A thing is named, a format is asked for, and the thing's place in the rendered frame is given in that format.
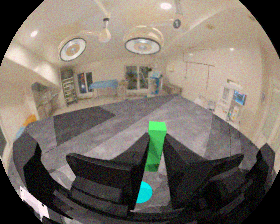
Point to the green rectangular post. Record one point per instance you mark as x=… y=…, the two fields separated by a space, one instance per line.
x=156 y=132

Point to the cyan circle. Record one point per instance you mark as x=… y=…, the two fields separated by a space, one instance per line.
x=145 y=193

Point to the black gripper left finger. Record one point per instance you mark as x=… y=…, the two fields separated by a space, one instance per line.
x=124 y=172

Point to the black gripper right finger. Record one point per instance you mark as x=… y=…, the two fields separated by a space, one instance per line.
x=188 y=172

